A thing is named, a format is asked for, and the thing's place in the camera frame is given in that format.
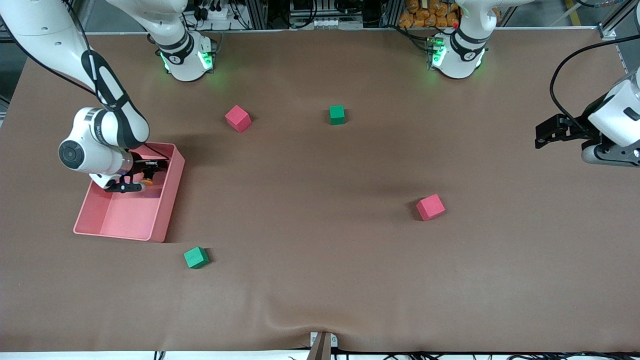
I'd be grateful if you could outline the pink plastic bin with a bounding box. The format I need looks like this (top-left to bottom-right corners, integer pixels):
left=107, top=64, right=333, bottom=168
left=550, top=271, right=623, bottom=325
left=73, top=142, right=186, bottom=243

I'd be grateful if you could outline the red foam cube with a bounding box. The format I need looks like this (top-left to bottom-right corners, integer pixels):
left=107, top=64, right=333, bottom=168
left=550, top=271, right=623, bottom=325
left=415, top=193, right=447, bottom=222
left=224, top=104, right=252, bottom=134

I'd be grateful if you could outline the white power strip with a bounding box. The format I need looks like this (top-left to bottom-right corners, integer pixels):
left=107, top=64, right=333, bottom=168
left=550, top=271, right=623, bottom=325
left=185, top=4, right=251, bottom=31

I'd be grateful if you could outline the orange packets pile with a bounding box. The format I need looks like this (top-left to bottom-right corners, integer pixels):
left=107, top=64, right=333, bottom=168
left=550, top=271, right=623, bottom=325
left=398, top=0, right=461, bottom=29

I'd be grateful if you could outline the brown table mat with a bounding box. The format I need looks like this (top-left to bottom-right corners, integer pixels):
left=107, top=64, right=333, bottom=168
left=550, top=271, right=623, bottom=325
left=0, top=27, right=640, bottom=353

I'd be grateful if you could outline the white terminal block row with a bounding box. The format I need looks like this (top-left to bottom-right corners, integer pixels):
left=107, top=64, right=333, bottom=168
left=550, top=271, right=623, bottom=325
left=289, top=18, right=364, bottom=30

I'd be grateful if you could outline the brown mounting bar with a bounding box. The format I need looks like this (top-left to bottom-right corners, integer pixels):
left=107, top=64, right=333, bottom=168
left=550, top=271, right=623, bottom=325
left=306, top=333, right=332, bottom=360

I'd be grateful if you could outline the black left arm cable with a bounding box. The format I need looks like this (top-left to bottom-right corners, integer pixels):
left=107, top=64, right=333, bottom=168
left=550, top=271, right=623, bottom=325
left=550, top=40, right=640, bottom=131

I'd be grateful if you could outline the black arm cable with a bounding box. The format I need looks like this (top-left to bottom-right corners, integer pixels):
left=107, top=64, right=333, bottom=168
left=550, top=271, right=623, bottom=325
left=0, top=15, right=171, bottom=163
left=550, top=40, right=640, bottom=131

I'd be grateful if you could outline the aluminium frame profile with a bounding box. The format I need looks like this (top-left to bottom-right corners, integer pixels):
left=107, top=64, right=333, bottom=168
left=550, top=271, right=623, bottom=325
left=597, top=0, right=640, bottom=38

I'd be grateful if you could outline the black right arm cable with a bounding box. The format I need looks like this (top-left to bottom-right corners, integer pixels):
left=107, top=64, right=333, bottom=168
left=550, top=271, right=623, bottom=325
left=0, top=15, right=171, bottom=163

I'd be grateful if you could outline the grey metal bracket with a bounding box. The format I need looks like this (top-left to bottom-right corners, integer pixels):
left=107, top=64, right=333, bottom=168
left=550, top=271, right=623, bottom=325
left=310, top=331, right=339, bottom=348

